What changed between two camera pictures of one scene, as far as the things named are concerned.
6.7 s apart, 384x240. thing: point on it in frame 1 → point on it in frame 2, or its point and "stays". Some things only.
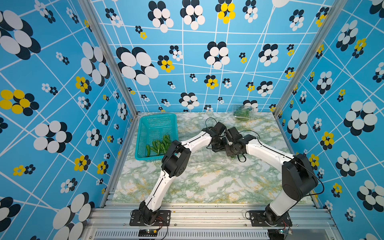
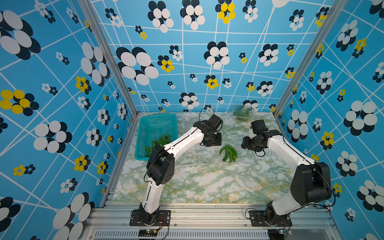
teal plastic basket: [155, 133] stays
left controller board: [148, 232] stays
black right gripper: [227, 150] → [245, 144]
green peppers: [159, 146] stays
